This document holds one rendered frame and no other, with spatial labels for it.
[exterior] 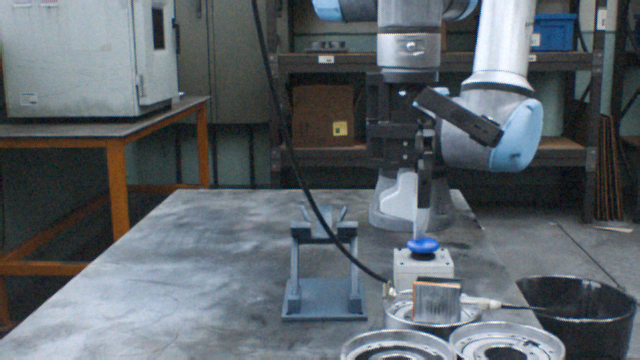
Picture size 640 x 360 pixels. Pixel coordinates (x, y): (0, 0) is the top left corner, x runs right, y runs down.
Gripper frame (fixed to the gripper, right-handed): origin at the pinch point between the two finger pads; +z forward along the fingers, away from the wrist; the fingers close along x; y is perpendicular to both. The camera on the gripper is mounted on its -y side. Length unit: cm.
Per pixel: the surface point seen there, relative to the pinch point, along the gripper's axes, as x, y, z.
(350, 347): 24.3, 8.7, 4.6
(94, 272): -5.6, 45.3, 8.1
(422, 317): 16.9, 1.4, 4.6
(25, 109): -184, 142, 4
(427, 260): 1.5, -0.5, 3.5
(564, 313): -108, -51, 56
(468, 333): 20.4, -2.9, 4.8
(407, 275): 3.5, 2.1, 4.8
